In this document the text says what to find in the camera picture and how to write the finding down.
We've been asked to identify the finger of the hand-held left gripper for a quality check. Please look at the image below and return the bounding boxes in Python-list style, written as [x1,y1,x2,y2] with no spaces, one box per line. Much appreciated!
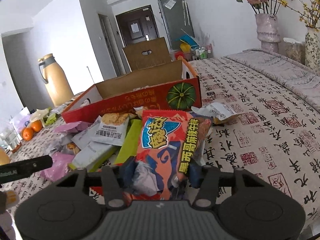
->
[0,155,53,178]

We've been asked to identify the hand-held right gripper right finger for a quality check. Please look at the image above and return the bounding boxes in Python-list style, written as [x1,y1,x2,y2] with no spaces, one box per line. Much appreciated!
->
[187,164,272,209]

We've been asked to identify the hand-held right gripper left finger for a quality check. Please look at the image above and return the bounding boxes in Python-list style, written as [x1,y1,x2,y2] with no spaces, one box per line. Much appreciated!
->
[50,156,137,209]

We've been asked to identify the pink snack packet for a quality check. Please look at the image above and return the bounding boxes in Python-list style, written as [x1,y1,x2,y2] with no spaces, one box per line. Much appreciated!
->
[41,151,75,182]

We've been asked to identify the orange-red snack packet blue logo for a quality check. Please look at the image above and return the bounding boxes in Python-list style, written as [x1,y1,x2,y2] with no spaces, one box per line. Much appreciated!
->
[135,110,213,202]

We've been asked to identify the red cardboard box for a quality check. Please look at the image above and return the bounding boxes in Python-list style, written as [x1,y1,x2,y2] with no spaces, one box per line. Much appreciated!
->
[61,59,202,123]

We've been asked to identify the crumpled white wrapper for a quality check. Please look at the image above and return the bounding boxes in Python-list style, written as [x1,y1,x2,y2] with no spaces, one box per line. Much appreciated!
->
[132,161,161,196]

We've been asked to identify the long lime green packet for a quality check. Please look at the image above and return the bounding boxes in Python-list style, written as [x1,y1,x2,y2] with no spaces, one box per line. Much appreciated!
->
[117,119,143,166]

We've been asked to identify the yellow round fruit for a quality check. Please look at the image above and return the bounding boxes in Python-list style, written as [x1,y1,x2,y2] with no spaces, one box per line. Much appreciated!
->
[0,147,11,166]

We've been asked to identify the orange fruit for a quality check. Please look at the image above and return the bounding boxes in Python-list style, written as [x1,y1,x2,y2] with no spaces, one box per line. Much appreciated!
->
[30,120,43,133]
[21,128,34,141]

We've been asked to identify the clear glass jar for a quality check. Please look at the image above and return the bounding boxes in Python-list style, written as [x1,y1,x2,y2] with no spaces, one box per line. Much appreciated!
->
[0,127,23,153]

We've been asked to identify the lime green white-panel packet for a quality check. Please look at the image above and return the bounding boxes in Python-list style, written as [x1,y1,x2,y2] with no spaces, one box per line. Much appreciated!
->
[69,140,120,173]

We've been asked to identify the white cracker packet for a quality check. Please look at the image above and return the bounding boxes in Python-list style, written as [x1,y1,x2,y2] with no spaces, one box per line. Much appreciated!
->
[91,114,130,147]

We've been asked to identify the white plastic bag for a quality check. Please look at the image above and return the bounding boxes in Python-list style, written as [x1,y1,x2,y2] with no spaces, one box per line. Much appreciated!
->
[10,107,32,133]

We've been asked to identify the small lime green packet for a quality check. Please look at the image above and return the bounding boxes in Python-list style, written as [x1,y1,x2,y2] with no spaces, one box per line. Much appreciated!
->
[45,112,62,126]

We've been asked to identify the grey-white snack packet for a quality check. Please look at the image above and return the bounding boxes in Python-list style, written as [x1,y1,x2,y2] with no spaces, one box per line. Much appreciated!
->
[71,123,103,151]

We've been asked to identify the lilac snack packet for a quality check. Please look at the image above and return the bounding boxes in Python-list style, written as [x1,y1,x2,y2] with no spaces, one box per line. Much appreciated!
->
[54,121,93,134]

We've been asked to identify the white barcode packet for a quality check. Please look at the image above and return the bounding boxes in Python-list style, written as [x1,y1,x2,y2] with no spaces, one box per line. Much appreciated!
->
[51,104,69,114]

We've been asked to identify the white crumpled snack packet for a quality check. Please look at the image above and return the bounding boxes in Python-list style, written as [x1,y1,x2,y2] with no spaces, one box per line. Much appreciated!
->
[191,102,244,126]

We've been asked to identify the beige thermos jug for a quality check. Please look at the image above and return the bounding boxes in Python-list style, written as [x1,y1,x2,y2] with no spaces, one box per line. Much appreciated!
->
[38,54,74,108]

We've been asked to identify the grey interior door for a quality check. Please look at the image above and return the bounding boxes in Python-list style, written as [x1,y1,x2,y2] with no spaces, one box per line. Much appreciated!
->
[98,13,121,77]

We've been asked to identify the blue bag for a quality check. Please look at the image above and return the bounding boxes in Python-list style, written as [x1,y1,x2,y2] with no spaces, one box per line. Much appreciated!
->
[179,34,198,46]

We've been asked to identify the grey quilted cloth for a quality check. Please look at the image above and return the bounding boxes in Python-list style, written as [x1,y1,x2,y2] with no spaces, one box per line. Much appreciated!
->
[222,49,320,120]

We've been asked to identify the pale pampas plumes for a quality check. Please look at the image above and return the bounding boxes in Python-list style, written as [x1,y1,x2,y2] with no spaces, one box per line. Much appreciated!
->
[200,31,213,46]

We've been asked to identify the dark brown door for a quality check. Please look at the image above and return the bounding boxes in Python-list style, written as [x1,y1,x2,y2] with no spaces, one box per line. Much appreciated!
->
[115,5,160,48]

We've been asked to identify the grey refrigerator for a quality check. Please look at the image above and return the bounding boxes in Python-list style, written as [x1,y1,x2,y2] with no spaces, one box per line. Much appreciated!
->
[157,0,195,50]

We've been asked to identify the pink ceramic vase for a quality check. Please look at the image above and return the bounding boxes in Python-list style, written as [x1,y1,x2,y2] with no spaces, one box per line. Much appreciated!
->
[254,14,281,53]

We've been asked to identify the white umbrella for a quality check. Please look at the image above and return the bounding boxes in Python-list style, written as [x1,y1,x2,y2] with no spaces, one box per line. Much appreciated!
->
[180,0,190,26]

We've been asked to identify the floral patterned vase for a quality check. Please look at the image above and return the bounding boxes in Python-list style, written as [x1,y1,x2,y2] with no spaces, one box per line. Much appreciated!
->
[304,27,320,75]

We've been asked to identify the yellow flower branches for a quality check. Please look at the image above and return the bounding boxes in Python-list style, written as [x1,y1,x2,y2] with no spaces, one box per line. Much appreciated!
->
[282,0,320,29]

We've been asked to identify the wire rack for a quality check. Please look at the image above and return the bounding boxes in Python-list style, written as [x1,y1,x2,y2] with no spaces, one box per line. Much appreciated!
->
[190,44,213,61]

